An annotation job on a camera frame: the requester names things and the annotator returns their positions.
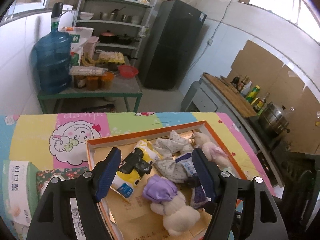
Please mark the egg carton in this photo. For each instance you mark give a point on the egg carton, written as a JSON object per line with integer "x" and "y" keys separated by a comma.
{"x": 112, "y": 56}

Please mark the grey kitchen cabinet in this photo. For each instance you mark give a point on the grey kitchen cabinet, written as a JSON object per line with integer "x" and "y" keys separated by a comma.
{"x": 205, "y": 98}

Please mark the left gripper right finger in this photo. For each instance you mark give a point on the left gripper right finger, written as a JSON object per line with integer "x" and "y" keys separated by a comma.
{"x": 240, "y": 209}

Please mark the green bottle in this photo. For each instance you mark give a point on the green bottle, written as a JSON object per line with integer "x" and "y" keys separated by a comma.
{"x": 253, "y": 94}

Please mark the floral grey cloth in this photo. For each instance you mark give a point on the floral grey cloth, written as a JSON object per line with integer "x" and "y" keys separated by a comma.
{"x": 170, "y": 149}

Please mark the wooden cutting board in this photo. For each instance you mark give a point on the wooden cutting board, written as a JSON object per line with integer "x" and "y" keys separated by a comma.
{"x": 231, "y": 95}

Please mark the green metal side table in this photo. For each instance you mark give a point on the green metal side table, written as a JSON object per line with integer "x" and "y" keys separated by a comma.
{"x": 121, "y": 87}

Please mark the black refrigerator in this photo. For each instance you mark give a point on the black refrigerator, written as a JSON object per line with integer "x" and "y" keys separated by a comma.
{"x": 172, "y": 37}

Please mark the orange jars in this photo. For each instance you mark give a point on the orange jars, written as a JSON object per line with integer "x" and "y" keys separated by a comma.
{"x": 94, "y": 82}

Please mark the steel steamer pot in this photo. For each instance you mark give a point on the steel steamer pot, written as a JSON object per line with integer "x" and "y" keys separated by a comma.
{"x": 273, "y": 119}

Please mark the white green flour bag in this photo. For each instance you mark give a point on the white green flour bag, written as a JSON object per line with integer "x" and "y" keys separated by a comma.
{"x": 80, "y": 36}

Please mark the dark sauce bottle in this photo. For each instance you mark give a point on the dark sauce bottle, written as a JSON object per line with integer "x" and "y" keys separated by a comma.
{"x": 235, "y": 81}

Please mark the bananas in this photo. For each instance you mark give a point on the bananas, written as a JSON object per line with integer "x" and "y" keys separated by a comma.
{"x": 87, "y": 61}

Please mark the floral patterned box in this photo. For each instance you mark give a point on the floral patterned box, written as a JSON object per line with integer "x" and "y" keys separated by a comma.
{"x": 44, "y": 177}

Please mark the green white tissue box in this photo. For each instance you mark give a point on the green white tissue box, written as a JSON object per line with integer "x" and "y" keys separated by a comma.
{"x": 19, "y": 194}

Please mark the white bottle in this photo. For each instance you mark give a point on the white bottle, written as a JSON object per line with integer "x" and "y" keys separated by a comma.
{"x": 245, "y": 89}

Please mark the purple white wipes packet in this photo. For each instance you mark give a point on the purple white wipes packet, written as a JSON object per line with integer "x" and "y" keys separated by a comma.
{"x": 198, "y": 196}

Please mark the teddy bear pink dress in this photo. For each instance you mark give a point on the teddy bear pink dress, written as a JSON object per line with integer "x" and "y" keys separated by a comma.
{"x": 212, "y": 152}

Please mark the orange shallow cardboard tray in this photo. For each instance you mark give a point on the orange shallow cardboard tray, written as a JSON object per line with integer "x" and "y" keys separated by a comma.
{"x": 132, "y": 218}

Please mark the colourful cartoon bed sheet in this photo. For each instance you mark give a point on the colourful cartoon bed sheet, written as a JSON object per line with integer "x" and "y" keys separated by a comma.
{"x": 31, "y": 137}

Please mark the white metal shelving rack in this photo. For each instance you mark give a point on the white metal shelving rack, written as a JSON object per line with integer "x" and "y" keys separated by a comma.
{"x": 127, "y": 20}

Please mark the teddy bear purple dress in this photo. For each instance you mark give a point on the teddy bear purple dress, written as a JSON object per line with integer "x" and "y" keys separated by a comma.
{"x": 167, "y": 201}

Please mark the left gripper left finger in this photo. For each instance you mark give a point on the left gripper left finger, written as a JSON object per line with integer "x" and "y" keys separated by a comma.
{"x": 53, "y": 216}

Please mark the pink container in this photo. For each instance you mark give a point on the pink container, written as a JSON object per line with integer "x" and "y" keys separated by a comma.
{"x": 89, "y": 47}

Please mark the red plastic basket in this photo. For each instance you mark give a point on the red plastic basket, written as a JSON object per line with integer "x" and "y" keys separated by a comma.
{"x": 128, "y": 71}

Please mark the black red-lid pot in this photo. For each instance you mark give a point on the black red-lid pot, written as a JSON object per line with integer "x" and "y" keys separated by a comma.
{"x": 107, "y": 37}

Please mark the blue water jug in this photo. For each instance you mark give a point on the blue water jug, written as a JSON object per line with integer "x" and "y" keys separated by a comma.
{"x": 53, "y": 56}

